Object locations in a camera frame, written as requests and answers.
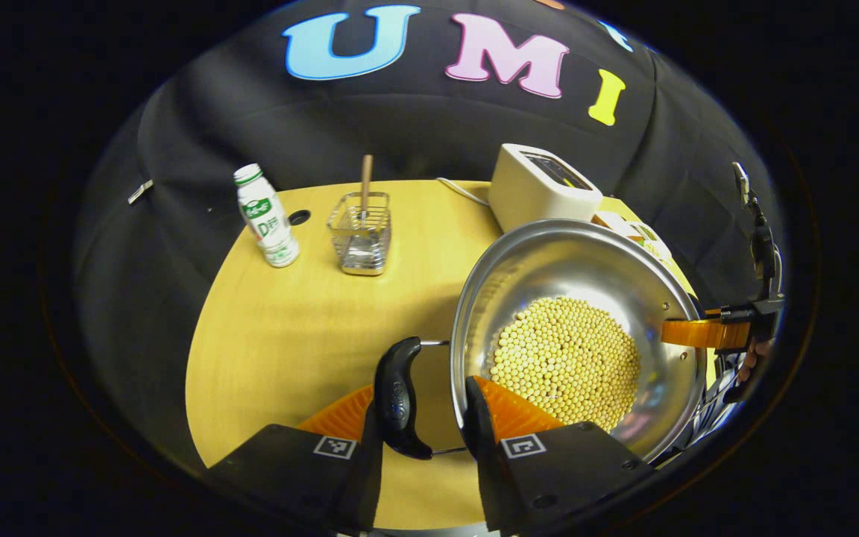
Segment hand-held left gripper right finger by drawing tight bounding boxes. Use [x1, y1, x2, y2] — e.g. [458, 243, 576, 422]
[462, 375, 658, 536]

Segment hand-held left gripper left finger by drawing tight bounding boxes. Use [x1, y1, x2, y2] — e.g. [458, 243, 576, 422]
[202, 384, 384, 534]

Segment steel pot with black handles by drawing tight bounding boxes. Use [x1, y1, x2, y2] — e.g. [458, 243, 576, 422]
[374, 219, 710, 463]

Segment white divided dish of grains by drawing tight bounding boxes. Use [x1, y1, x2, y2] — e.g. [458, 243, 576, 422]
[627, 222, 673, 260]

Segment pile of yellow soybeans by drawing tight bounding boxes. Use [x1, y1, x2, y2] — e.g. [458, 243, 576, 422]
[489, 296, 641, 433]

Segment white toaster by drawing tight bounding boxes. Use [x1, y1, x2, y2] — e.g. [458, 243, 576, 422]
[488, 143, 604, 233]

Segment white green label bottle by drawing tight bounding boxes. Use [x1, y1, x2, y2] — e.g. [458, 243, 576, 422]
[233, 163, 301, 269]

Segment wire mesh basket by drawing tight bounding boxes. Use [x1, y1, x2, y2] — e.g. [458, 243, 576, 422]
[327, 192, 392, 277]

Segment white toaster cable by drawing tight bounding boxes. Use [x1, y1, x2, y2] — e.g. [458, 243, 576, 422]
[435, 177, 491, 207]

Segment wooden handled spoon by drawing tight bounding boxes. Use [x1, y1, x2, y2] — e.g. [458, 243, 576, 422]
[359, 154, 374, 228]

